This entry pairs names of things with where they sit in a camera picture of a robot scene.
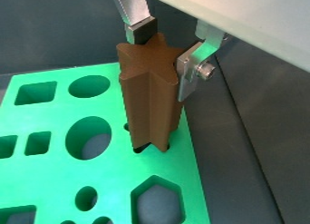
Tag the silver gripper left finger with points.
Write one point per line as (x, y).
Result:
(140, 25)

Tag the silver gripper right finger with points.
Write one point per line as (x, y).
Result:
(192, 63)

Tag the brown star prism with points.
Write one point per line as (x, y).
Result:
(149, 83)

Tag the green shape sorter block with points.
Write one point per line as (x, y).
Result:
(68, 168)

